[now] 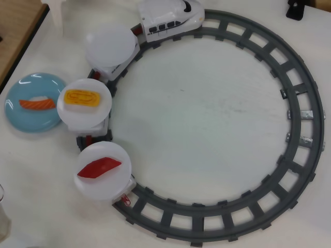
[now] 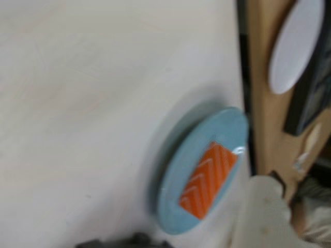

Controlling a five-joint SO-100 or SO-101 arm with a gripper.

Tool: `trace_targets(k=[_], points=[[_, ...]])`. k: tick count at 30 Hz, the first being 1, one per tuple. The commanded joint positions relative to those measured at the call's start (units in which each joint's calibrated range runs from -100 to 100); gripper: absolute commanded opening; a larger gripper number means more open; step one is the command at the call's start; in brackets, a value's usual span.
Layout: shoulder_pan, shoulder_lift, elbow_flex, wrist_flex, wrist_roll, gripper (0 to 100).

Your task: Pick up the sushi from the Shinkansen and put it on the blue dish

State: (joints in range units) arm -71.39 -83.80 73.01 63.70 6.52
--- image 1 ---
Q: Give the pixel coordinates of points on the grey circular toy rail track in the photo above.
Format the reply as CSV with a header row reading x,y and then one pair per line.
x,y
320,129

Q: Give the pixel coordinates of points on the blue round dish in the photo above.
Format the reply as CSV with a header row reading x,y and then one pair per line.
x,y
26,121

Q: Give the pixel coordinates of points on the yellow egg toy sushi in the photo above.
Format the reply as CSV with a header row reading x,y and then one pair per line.
x,y
80,96

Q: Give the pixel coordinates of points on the white round plastic plate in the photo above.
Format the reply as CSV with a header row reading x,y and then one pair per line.
x,y
111,46
77,118
103,188

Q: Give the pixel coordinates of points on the orange salmon toy sushi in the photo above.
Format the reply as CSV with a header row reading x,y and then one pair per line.
x,y
36,104

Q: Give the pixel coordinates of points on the white plastic stand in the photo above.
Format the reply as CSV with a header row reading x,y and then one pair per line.
x,y
58,13

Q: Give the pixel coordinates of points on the white Shinkansen toy locomotive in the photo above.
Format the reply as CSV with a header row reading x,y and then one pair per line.
x,y
160,15

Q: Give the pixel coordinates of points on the wooden desk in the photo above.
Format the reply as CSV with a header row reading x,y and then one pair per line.
x,y
15,38

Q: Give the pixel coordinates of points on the red tuna toy sushi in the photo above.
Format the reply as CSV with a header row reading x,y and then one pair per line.
x,y
98,168

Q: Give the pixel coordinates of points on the black plastic bracket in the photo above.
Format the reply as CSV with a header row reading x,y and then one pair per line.
x,y
294,11

